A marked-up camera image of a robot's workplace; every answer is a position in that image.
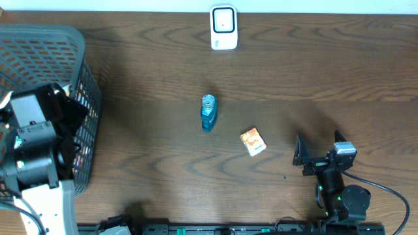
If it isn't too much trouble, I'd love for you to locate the black cable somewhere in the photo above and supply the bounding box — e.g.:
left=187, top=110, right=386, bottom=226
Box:
left=341, top=170, right=411, bottom=235

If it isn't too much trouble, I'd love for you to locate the grey plastic mesh basket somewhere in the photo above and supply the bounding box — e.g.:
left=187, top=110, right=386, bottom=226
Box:
left=1, top=24, right=102, bottom=195

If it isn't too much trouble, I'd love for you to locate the small orange snack packet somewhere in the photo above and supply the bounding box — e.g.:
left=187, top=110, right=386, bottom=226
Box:
left=240, top=127, right=266, bottom=157

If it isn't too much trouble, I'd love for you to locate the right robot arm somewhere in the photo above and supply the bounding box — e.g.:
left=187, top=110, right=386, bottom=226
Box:
left=293, top=130, right=371, bottom=223

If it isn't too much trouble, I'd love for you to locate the blue mouthwash bottle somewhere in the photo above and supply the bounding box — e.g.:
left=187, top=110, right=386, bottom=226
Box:
left=201, top=94, right=217, bottom=132

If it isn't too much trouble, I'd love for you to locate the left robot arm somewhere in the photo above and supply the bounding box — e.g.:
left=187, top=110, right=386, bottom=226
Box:
left=1, top=83, right=88, bottom=234

